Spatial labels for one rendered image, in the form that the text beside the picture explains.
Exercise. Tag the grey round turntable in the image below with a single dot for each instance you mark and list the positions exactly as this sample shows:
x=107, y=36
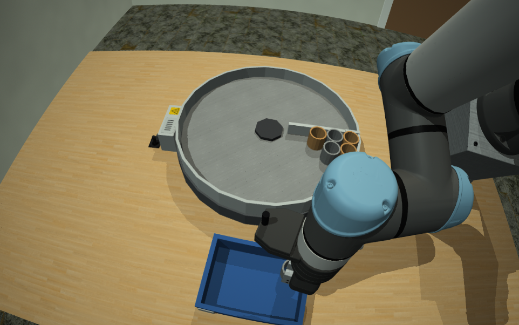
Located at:
x=242, y=139

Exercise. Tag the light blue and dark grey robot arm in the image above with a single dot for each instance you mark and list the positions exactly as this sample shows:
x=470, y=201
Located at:
x=359, y=199

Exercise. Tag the grey metal sleeve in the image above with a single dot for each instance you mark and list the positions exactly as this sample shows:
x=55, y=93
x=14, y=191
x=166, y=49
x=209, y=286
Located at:
x=283, y=266
x=329, y=152
x=333, y=135

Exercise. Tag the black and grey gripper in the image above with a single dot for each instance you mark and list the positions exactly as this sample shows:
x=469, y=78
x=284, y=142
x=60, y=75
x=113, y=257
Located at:
x=280, y=233

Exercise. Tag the bronze bushing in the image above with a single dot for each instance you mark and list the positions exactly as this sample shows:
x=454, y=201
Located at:
x=350, y=137
x=316, y=138
x=346, y=148

